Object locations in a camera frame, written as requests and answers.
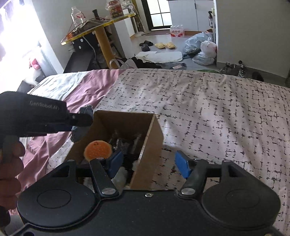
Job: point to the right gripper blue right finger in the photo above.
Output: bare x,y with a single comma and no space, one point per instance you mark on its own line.
194,172

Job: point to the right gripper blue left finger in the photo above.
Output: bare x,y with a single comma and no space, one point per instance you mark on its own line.
103,171

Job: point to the white soft sponge block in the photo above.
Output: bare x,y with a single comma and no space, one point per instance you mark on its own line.
120,179

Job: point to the orange burger plush toy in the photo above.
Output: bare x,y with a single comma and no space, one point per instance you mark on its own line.
97,150

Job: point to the shiny plastic packaged item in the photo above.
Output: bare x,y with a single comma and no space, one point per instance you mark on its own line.
130,147

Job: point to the person's left hand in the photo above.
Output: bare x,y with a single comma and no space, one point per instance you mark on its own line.
11,165

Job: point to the brown cardboard box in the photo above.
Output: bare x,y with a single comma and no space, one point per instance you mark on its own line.
127,126

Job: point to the patterned white bed cover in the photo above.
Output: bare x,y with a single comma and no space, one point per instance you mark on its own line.
213,117

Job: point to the mauve pink blanket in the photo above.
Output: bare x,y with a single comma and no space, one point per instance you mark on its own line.
77,89

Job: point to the black low cabinet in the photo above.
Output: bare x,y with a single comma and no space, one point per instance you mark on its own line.
80,61

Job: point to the pair of sneakers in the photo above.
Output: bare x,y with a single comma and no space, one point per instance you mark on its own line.
239,69

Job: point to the clear plastic water bottle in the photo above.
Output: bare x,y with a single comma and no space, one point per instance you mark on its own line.
77,16

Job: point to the clear plastic bag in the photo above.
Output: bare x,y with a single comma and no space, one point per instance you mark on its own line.
202,59

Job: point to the round yellow-edged table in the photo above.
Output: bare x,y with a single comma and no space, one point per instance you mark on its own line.
101,36

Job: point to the white floor mat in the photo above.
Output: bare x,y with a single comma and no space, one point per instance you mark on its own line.
155,57

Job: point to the white red plastic bag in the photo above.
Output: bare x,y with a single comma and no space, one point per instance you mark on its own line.
209,48

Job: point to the grey garbage bag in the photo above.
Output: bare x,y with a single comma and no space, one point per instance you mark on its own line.
192,44

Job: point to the yellow slipper right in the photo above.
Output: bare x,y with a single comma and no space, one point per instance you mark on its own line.
170,45

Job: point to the yellow slipper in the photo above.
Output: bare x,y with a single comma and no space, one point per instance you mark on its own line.
160,45
170,45

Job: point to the yellow slipper left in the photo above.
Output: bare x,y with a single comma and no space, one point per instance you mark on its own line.
160,45

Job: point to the black slippers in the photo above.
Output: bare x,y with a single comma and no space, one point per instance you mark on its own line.
145,46

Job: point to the water bottle pack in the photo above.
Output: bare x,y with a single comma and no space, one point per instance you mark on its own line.
177,31

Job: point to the white kitchen cabinet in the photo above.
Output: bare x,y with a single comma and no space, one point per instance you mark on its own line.
192,15

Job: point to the black framed glass door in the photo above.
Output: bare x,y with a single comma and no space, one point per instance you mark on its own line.
157,13

